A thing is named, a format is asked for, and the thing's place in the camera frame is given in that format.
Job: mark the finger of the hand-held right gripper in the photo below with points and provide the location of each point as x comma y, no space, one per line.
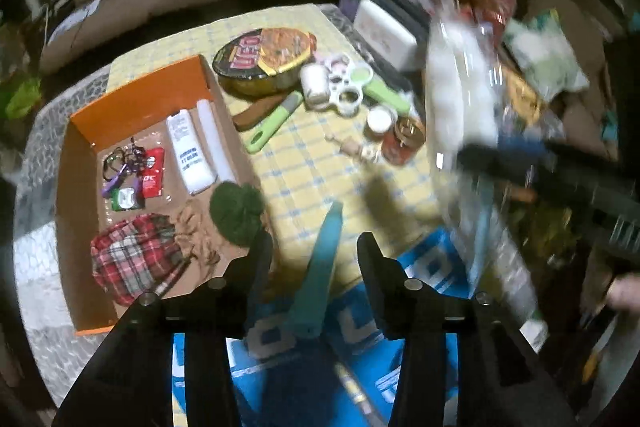
527,144
500,164

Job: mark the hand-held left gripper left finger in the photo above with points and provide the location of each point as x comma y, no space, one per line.
255,287

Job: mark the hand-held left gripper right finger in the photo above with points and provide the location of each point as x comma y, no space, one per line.
372,277

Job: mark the teal plastic sheath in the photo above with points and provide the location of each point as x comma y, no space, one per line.
320,267

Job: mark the clear plastic bag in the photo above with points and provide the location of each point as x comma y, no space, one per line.
460,97

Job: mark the red tin can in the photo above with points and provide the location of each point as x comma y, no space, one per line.
402,142

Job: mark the orange cardboard box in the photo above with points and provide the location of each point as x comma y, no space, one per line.
145,92

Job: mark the person's right hand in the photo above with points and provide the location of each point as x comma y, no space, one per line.
627,294

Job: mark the green yarn pompom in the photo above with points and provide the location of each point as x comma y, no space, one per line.
235,212

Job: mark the beige knit cloth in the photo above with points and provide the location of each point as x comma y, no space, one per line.
197,232

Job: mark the dark pen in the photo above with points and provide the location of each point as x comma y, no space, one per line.
172,278

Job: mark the white green tissue pack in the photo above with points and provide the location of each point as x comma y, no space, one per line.
545,52

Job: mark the red plaid cloth pouch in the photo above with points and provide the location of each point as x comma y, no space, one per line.
132,257

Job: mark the small wooden dipper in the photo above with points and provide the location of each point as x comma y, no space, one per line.
347,147

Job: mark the white squeeze tube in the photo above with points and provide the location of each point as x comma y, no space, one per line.
189,152

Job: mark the white plastic cylinder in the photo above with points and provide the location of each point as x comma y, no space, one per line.
215,142

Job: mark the red sauce packet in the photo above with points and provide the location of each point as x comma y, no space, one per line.
152,174

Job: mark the green sauce packet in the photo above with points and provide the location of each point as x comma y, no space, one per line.
127,199

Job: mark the white rounded case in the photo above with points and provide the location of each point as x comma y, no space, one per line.
385,32

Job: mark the black flat case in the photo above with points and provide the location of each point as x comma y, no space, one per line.
405,9

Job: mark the white thread spool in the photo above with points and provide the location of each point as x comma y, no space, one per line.
314,84

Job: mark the instant noodle bowl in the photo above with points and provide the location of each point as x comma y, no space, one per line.
265,62

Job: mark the green plastic bag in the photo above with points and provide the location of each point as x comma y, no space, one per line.
22,97

